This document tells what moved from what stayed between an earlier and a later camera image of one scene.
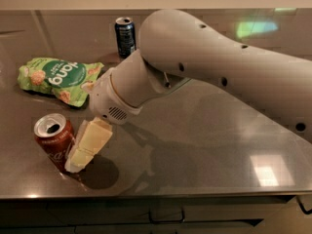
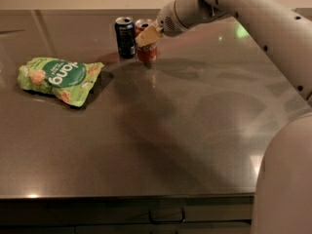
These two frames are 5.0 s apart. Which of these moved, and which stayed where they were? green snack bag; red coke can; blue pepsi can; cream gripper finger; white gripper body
Moved: cream gripper finger; white gripper body; red coke can
Stayed: blue pepsi can; green snack bag
